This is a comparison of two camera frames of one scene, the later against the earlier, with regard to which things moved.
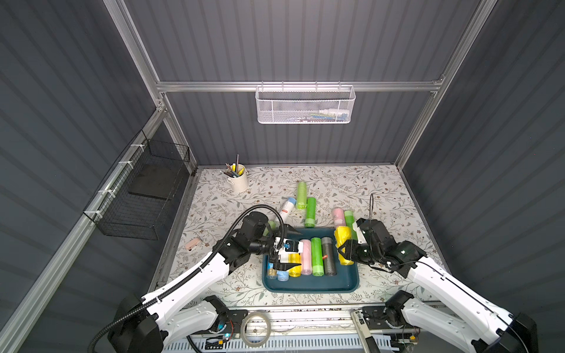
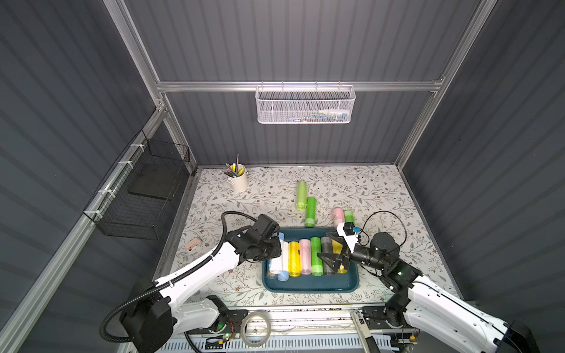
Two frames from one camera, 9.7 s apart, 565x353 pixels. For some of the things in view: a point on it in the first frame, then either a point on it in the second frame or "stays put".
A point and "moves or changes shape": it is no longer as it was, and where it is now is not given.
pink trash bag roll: [307, 265] stays put
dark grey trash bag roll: [329, 265] stays put
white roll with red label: [287, 209] moves or changes shape
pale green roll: [316, 257] stays put
